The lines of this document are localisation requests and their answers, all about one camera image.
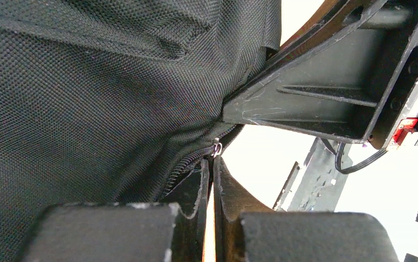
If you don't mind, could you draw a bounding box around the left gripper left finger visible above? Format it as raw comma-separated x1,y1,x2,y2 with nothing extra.
16,159,210,261

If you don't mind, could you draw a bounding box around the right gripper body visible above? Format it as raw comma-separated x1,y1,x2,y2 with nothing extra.
371,46,418,149

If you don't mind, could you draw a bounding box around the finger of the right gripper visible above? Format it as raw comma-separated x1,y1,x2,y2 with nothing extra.
267,1,350,62
222,1,418,144

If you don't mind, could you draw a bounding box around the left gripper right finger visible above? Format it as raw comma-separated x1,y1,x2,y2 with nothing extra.
213,157,398,261

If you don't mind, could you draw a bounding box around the black backpack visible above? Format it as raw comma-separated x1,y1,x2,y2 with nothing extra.
0,1,281,261

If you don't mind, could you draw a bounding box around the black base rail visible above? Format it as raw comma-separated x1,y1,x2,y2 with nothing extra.
273,138,348,212

